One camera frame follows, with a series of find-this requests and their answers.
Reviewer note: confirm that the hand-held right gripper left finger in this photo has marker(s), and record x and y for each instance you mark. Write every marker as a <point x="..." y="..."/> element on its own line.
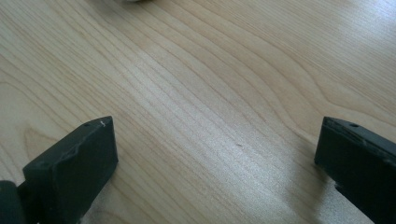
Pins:
<point x="74" y="168"/>

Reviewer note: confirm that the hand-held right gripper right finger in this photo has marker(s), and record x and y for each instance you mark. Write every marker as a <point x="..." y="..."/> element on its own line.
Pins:
<point x="361" y="165"/>

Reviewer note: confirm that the pale round object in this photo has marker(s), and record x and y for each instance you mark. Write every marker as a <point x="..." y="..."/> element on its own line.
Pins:
<point x="133" y="1"/>

